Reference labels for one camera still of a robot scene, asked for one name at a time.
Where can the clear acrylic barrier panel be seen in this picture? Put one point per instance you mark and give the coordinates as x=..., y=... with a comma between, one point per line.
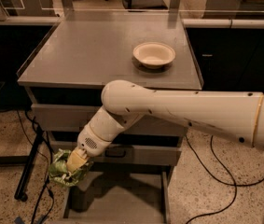
x=119, y=3

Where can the middle grey drawer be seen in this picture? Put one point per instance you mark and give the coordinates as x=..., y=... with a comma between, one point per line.
x=166, y=154

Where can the white paper bowl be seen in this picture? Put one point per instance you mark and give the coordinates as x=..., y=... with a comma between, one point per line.
x=153, y=55

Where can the green jalapeno chip bag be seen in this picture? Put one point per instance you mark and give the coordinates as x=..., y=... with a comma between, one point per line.
x=58, y=171

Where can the grey drawer cabinet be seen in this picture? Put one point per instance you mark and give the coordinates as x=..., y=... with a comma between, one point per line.
x=91, y=48

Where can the grey drawer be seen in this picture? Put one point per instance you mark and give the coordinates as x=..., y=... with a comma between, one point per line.
x=72, y=118
x=166, y=154
x=118, y=195

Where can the top grey drawer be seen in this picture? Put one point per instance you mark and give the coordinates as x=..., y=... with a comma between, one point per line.
x=72, y=118

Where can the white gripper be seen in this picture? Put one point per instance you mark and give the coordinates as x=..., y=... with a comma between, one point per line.
x=87, y=141

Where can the black stand leg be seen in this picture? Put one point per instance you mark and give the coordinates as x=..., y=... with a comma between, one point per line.
x=20, y=193

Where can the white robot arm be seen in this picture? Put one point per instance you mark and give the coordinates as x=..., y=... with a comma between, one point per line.
x=235, y=116

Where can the bottom grey drawer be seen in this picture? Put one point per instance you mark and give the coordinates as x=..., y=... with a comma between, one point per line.
x=118, y=195

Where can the black middle drawer handle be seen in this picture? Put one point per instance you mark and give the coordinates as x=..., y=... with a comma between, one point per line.
x=115, y=153

